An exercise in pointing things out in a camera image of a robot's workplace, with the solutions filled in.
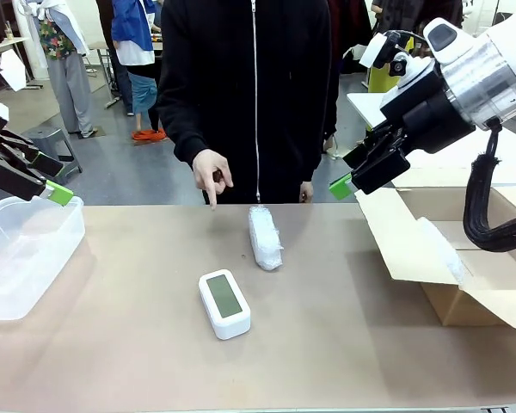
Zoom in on brown cardboard box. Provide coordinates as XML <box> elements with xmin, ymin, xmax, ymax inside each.
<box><xmin>354</xmin><ymin>174</ymin><xmax>516</xmax><ymax>331</ymax></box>

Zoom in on clear plastic bin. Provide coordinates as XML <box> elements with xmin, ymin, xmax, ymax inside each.
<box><xmin>0</xmin><ymin>195</ymin><xmax>86</xmax><ymax>323</ymax></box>

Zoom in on person in blue jacket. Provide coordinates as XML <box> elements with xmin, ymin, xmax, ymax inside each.
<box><xmin>110</xmin><ymin>0</ymin><xmax>163</xmax><ymax>118</ymax></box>

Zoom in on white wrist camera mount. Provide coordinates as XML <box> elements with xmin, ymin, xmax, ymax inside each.
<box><xmin>359</xmin><ymin>29</ymin><xmax>440</xmax><ymax>108</ymax></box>
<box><xmin>0</xmin><ymin>48</ymin><xmax>28</xmax><ymax>93</ymax></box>

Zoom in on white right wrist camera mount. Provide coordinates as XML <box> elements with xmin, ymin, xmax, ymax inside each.
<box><xmin>359</xmin><ymin>29</ymin><xmax>440</xmax><ymax>108</ymax></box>

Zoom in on grey stool with square seat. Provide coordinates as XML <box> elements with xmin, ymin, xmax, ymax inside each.
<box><xmin>23</xmin><ymin>126</ymin><xmax>84</xmax><ymax>181</ymax></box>

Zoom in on small wooden background table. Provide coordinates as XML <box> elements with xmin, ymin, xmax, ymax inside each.
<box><xmin>87</xmin><ymin>40</ymin><xmax>122</xmax><ymax>109</ymax></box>

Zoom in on white unwrapped digital clock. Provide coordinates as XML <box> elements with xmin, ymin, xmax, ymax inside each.
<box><xmin>197</xmin><ymin>268</ymin><xmax>252</xmax><ymax>341</ymax></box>

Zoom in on orange shoes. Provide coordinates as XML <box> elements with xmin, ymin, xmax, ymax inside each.
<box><xmin>132</xmin><ymin>127</ymin><xmax>169</xmax><ymax>143</ymax></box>

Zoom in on black sleeved cable bundle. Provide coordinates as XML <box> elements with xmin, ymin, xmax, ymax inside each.
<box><xmin>463</xmin><ymin>116</ymin><xmax>516</xmax><ymax>254</ymax></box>

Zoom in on person's right hand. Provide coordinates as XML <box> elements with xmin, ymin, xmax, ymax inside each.
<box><xmin>191</xmin><ymin>148</ymin><xmax>235</xmax><ymax>213</ymax></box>

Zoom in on bubble-wrapped clock fully covered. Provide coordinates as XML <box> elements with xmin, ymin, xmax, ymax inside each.
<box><xmin>248</xmin><ymin>205</ymin><xmax>284</xmax><ymax>272</ymax></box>

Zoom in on person in black hoodie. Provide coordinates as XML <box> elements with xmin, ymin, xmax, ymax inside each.
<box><xmin>157</xmin><ymin>0</ymin><xmax>339</xmax><ymax>206</ymax></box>

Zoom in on white-legged background table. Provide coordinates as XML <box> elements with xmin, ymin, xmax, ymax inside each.
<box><xmin>0</xmin><ymin>36</ymin><xmax>45</xmax><ymax>92</ymax></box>

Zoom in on person in yellow apron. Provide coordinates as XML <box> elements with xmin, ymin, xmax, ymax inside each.
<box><xmin>367</xmin><ymin>0</ymin><xmax>416</xmax><ymax>95</ymax></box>

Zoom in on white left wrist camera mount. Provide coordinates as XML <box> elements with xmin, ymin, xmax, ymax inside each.
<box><xmin>0</xmin><ymin>48</ymin><xmax>28</xmax><ymax>93</ymax></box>

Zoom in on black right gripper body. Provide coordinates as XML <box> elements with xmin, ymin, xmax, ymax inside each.
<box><xmin>380</xmin><ymin>71</ymin><xmax>476</xmax><ymax>156</ymax></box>

